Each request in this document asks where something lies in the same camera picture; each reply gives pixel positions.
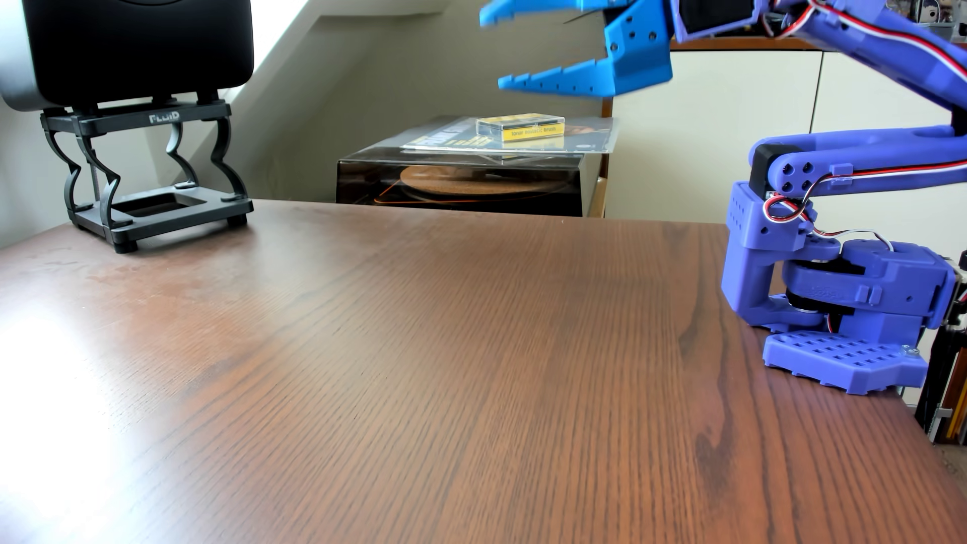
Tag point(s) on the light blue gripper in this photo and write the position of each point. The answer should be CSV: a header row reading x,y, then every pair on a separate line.
x,y
635,46

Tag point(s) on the purple blue robot arm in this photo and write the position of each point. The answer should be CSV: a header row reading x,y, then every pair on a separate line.
x,y
869,287

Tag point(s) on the yellow cassette case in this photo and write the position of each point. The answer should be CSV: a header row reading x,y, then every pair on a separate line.
x,y
521,127

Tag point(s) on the tan wooden board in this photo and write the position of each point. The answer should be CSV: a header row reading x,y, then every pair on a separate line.
x,y
598,198

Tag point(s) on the turntable with clear cover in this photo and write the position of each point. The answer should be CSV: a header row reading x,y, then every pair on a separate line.
x,y
453,181

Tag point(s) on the white cabinet with wooden top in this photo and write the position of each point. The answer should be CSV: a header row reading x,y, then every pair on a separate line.
x,y
718,151

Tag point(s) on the big-headed vinyl figure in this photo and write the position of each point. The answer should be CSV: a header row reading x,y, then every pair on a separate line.
x,y
925,9

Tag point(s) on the grey flat box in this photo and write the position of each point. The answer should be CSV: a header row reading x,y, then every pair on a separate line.
x,y
940,32

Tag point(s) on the black speaker stand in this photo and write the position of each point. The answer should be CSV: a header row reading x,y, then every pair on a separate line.
x,y
162,117

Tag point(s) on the black studio speaker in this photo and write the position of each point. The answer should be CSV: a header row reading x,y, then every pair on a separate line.
x,y
136,45

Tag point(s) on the black metal stand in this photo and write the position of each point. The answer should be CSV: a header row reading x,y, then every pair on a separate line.
x,y
940,363

